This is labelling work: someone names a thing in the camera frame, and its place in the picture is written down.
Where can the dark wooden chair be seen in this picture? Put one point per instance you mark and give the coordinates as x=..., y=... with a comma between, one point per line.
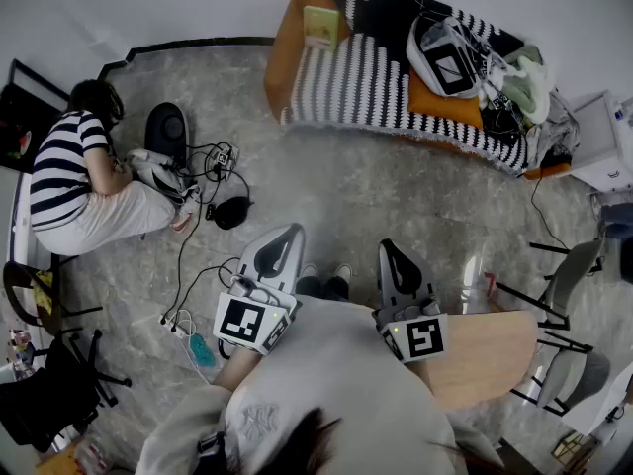
x=20, y=290

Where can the white cabinet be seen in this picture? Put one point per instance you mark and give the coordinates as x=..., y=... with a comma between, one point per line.
x=603, y=141

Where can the black white striped blanket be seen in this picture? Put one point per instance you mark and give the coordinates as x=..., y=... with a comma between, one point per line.
x=346, y=82

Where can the yellow cloth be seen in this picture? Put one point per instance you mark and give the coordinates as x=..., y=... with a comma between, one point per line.
x=44, y=290

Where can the teal cloth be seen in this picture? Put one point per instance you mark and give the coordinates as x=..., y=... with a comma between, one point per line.
x=203, y=351

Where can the green book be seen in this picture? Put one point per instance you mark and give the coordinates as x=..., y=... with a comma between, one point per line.
x=321, y=28

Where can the black office chair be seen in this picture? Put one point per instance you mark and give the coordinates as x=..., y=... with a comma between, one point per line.
x=44, y=404

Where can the person's white shoe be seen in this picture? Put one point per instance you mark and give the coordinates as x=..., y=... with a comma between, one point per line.
x=342, y=271
x=309, y=271

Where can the grey chair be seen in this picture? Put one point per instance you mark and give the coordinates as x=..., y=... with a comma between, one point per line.
x=573, y=270
x=573, y=379

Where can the white black wearable rig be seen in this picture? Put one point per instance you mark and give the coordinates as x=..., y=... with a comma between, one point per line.
x=445, y=52

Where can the black round pouch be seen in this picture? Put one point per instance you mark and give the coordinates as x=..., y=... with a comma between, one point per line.
x=231, y=213

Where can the black glass cabinet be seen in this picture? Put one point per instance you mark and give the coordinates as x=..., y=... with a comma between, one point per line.
x=25, y=117

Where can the person's right white shoe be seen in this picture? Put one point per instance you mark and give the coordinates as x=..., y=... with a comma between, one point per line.
x=342, y=271

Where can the person's left forearm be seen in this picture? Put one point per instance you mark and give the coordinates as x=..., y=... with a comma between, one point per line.
x=237, y=366

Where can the small printed tag block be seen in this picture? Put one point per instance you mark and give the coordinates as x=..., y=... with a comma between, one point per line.
x=223, y=156

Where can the orange cushion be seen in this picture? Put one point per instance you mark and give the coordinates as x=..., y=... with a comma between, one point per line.
x=445, y=104

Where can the white power strip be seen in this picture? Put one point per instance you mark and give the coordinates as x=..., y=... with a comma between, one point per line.
x=173, y=324

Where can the person's left white shoe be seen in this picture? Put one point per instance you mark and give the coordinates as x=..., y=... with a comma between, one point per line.
x=309, y=271

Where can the person's right forearm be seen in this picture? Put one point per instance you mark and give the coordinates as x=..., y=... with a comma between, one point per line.
x=423, y=376

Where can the person's white sweatshirt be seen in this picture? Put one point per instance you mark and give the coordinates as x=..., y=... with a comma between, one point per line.
x=336, y=379

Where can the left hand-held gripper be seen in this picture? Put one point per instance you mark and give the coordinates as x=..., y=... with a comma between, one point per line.
x=237, y=319

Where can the orange sofa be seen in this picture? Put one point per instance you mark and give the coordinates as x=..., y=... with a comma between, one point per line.
x=282, y=62

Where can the grey cloth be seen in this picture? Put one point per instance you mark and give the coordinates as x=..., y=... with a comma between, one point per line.
x=554, y=126

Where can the green white plush blanket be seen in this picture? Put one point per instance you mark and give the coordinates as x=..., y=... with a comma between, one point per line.
x=531, y=82

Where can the black oval device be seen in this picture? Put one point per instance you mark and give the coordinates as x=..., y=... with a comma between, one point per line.
x=165, y=129

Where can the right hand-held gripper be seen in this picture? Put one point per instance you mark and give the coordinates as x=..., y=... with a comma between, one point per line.
x=425, y=337

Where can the round wooden table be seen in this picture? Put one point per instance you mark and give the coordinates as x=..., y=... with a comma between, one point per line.
x=484, y=359

